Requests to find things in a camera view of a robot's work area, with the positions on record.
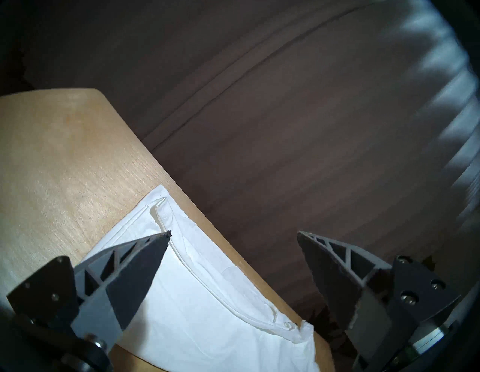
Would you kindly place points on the grey lattice left gripper left finger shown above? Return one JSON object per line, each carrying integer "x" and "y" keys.
{"x": 127, "y": 277}

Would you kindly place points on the grey lattice left gripper right finger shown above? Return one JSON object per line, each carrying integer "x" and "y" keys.
{"x": 337, "y": 277}

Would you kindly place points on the white t-shirt with red print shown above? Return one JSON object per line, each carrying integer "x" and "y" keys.
{"x": 210, "y": 318}

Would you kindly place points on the brown pleated curtain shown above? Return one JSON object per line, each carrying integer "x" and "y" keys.
{"x": 300, "y": 112}

